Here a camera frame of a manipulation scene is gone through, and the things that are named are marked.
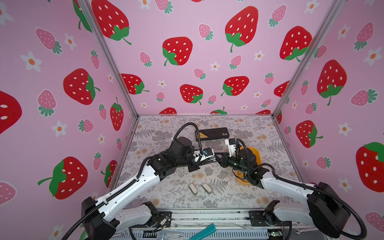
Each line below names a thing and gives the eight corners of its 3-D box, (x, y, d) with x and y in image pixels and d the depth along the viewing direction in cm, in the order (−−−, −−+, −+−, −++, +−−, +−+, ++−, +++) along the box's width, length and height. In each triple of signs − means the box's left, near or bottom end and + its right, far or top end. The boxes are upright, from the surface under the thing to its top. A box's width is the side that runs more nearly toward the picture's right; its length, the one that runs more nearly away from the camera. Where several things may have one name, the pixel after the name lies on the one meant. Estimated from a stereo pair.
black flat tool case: (196, 141, 107) (195, 139, 105) (194, 132, 113) (194, 130, 111) (229, 137, 110) (229, 135, 107) (226, 129, 115) (226, 126, 113)
